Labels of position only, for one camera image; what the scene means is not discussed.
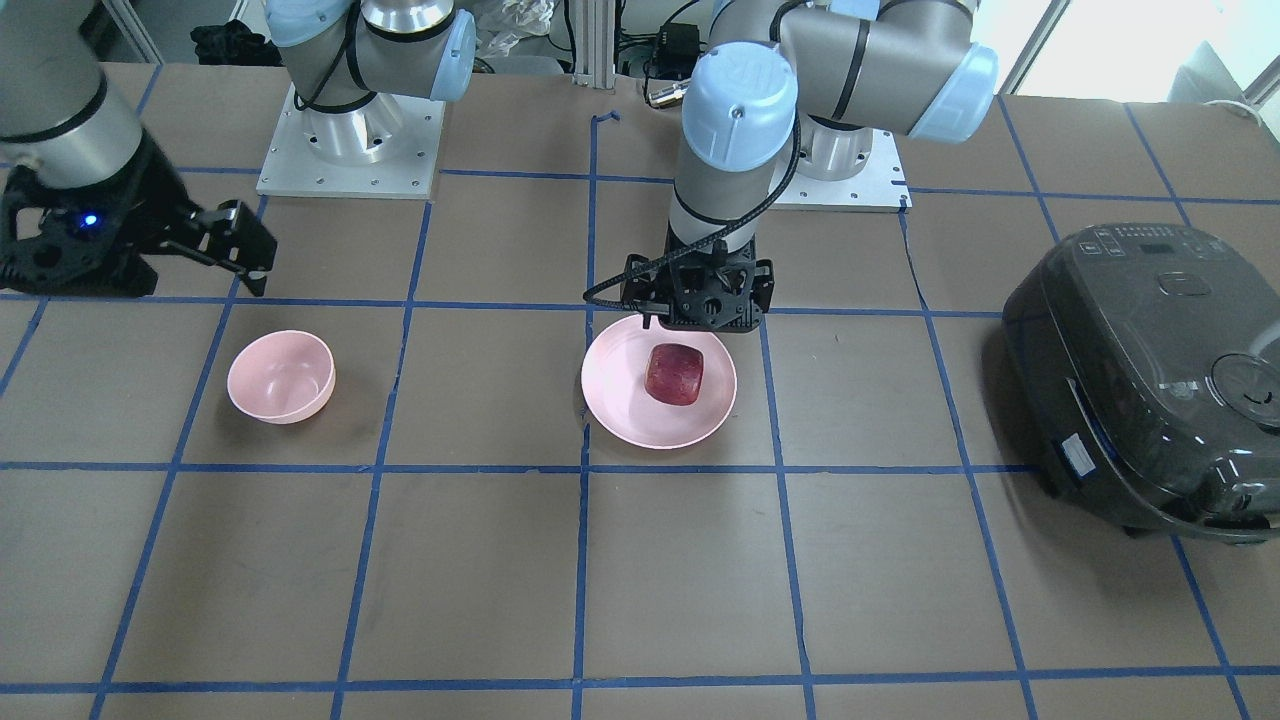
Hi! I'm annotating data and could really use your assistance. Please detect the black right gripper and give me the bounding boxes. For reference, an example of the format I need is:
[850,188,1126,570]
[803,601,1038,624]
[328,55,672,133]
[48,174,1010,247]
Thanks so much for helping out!
[1,135,278,299]

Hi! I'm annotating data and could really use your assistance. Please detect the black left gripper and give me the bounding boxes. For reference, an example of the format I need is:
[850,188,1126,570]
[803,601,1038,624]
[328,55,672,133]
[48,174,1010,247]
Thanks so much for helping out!
[622,241,774,333]

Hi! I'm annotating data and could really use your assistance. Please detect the red apple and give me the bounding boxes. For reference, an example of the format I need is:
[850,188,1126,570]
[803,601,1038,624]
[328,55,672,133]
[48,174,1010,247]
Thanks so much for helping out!
[644,343,704,407]

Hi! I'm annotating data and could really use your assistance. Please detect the small pink bowl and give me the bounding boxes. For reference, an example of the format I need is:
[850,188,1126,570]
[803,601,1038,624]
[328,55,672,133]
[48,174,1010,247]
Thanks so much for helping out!
[227,331,337,425]

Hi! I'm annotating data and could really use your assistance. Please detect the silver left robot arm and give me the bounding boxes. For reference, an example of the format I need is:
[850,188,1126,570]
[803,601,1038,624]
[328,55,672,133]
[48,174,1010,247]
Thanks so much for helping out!
[582,1,998,333]

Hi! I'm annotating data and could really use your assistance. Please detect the pink plate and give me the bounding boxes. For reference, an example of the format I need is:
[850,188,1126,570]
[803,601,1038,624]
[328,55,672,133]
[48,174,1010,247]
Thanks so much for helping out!
[580,315,739,450]

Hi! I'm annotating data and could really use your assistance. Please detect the dark grey rice cooker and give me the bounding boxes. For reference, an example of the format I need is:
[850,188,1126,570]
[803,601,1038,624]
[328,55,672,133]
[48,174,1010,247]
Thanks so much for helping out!
[1002,223,1279,544]

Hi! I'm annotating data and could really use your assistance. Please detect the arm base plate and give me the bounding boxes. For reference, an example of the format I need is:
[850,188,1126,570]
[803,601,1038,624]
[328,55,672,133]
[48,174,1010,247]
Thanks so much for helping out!
[256,88,448,201]
[773,126,913,213]

